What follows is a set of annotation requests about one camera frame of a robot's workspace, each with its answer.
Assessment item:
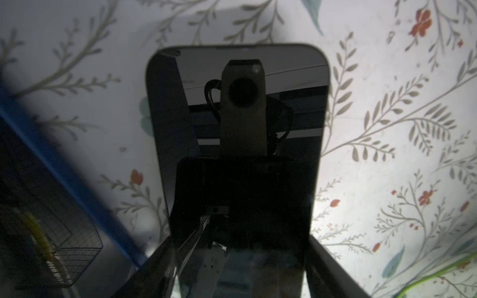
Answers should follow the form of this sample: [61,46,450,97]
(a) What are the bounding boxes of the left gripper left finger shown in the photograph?
[113,237,176,298]

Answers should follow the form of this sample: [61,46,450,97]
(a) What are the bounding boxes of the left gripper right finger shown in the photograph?
[305,235,370,298]

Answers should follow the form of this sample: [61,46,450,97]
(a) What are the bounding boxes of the black smartphone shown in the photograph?
[145,44,330,298]
[1,88,146,298]

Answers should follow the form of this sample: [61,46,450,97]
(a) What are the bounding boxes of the green wired earphones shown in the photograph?
[394,252,477,298]

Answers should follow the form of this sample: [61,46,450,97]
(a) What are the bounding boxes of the floral table mat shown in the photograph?
[1,1,477,298]

